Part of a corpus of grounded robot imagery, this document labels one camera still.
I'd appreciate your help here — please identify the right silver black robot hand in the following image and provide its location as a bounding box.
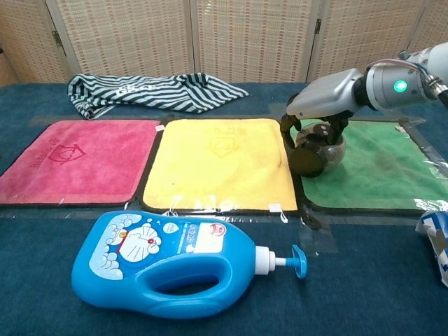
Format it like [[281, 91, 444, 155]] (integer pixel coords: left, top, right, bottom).
[[279, 68, 365, 148]]

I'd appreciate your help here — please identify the small glass jar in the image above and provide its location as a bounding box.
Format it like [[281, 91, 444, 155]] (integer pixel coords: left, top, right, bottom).
[[287, 120, 347, 179]]

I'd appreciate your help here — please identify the green towel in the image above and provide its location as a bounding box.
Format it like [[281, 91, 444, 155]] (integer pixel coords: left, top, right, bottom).
[[286, 118, 448, 215]]

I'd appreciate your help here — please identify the yellow towel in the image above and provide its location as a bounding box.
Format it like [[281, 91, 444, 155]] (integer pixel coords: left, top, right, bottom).
[[139, 117, 300, 214]]

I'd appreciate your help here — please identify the pink towel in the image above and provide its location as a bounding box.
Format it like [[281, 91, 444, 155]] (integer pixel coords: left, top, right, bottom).
[[0, 118, 162, 207]]

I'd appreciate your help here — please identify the woven folding screen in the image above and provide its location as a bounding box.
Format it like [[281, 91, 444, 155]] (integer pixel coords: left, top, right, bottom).
[[0, 0, 448, 85]]

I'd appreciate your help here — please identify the clear plastic tape sheet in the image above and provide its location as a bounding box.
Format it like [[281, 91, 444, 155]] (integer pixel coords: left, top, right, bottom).
[[0, 103, 448, 256]]

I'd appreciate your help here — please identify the striped green white cloth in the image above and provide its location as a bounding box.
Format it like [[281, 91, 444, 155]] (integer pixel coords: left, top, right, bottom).
[[66, 72, 250, 120]]

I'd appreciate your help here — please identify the blue Oreo cookie box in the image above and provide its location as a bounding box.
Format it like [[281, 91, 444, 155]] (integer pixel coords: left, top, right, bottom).
[[415, 209, 448, 288]]

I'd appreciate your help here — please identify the blue detergent pump bottle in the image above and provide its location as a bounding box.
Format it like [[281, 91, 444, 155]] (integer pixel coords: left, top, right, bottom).
[[71, 209, 309, 320]]

